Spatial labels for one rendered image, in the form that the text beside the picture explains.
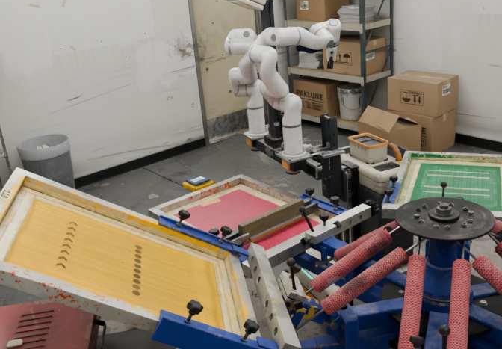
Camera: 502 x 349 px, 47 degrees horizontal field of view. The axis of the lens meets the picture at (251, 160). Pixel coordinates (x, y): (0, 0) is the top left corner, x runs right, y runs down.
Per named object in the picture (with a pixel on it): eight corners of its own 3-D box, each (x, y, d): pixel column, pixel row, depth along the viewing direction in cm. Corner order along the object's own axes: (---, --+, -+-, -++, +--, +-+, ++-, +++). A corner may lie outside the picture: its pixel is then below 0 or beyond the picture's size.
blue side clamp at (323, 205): (296, 209, 279) (296, 196, 277) (304, 205, 282) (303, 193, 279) (343, 228, 257) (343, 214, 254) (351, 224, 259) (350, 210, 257)
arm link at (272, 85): (257, 66, 260) (233, 62, 274) (299, 119, 282) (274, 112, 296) (276, 42, 263) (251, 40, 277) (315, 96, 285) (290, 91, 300)
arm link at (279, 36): (264, 66, 265) (245, 63, 277) (299, 62, 277) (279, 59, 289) (264, 30, 261) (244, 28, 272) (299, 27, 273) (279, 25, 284)
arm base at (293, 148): (303, 146, 304) (302, 118, 298) (315, 153, 293) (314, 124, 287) (277, 153, 298) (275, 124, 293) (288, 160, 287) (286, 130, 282)
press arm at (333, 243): (311, 248, 232) (310, 237, 231) (321, 242, 236) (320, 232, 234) (343, 263, 219) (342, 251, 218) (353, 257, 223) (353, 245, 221)
